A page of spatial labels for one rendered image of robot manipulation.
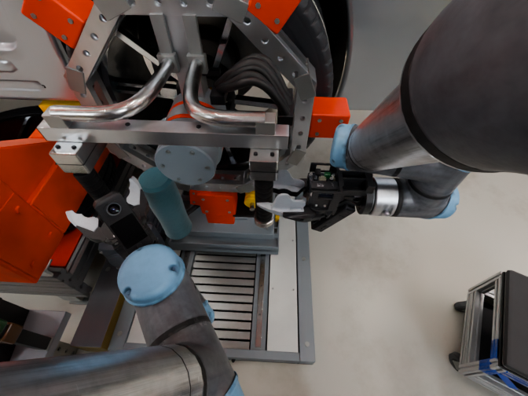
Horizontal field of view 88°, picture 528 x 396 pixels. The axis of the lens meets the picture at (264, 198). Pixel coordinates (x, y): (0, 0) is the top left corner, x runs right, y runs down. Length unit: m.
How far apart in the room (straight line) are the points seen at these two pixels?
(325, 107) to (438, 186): 0.31
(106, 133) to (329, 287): 1.13
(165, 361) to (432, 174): 0.43
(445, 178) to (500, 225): 1.46
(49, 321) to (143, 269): 0.69
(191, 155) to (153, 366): 0.41
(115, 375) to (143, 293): 0.13
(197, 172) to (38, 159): 0.52
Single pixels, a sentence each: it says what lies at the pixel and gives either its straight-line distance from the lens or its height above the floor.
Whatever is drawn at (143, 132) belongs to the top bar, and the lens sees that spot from 0.51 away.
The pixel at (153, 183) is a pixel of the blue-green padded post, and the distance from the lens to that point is 0.75.
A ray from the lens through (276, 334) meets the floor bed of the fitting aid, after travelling 1.22.
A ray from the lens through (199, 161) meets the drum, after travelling 0.59.
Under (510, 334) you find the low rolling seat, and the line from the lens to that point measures 1.22.
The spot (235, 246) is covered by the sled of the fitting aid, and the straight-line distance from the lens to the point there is 1.26.
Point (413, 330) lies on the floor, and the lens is 1.45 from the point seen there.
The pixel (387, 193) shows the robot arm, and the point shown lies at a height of 0.88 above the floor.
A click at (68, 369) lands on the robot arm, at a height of 1.09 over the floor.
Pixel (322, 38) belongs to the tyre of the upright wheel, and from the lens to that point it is 0.68.
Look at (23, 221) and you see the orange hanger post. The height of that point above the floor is 0.67.
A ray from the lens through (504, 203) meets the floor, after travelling 2.08.
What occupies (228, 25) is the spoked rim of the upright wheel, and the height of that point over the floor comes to 1.03.
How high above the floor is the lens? 1.27
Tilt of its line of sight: 53 degrees down
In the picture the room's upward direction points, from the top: straight up
